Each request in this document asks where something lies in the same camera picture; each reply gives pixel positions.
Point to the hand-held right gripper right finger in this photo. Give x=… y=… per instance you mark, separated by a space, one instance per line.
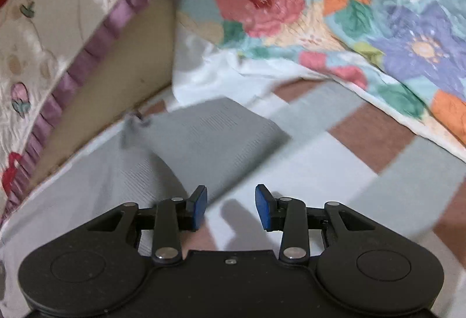
x=263 y=209

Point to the floral patchwork quilt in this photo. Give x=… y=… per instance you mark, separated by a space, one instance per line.
x=327 y=12

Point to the grey knitted garment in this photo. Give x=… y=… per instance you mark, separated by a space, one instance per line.
x=218 y=136

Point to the beige bed board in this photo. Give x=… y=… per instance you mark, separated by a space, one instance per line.
x=120 y=85

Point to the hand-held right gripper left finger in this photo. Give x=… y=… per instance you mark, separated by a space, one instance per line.
x=198 y=209

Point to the white quilt with red bears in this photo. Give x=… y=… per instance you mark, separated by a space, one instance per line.
x=54 y=12

